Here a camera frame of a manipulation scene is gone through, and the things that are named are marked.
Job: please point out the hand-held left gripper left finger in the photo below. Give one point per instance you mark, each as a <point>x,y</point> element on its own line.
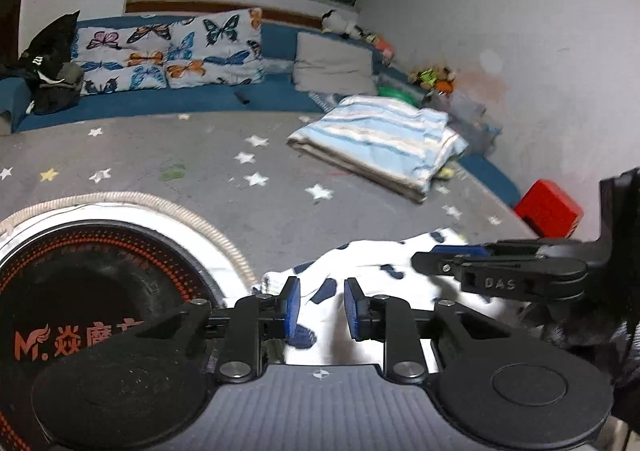
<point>292,305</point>

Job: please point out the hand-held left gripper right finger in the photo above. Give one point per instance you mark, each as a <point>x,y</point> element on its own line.
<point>353,310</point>

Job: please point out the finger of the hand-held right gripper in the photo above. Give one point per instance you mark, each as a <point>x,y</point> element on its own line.
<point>457,250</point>
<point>500,281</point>

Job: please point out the white polka dot pants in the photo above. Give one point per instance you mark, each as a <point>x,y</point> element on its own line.
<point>380,276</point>

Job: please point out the red box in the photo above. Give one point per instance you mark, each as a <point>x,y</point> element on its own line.
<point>549,208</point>

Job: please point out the clear plastic container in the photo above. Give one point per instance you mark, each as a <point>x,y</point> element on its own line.
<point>470,123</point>

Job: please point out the folded striped blue cloth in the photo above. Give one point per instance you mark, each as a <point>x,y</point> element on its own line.
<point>385,141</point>

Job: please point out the small colourful plush toys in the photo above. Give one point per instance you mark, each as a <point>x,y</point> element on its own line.
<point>434,78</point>

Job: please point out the black round induction cooktop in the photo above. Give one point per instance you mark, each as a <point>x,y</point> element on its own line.
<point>100,281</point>

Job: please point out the small black object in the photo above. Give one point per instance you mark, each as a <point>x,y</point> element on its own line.
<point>242,98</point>

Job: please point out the orange plush toy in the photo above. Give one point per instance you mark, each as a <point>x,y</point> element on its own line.
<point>384,47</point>

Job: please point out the grey pillow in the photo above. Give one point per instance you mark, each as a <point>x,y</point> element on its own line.
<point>335,63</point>

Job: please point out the blue sofa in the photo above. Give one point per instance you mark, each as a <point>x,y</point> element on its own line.
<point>150,103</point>

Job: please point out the white plush toy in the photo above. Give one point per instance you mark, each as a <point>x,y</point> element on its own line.
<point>337,23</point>

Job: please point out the butterfly print pillow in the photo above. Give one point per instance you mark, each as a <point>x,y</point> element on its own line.
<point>170,51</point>

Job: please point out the black bag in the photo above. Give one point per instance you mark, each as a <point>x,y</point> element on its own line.
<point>50,66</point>

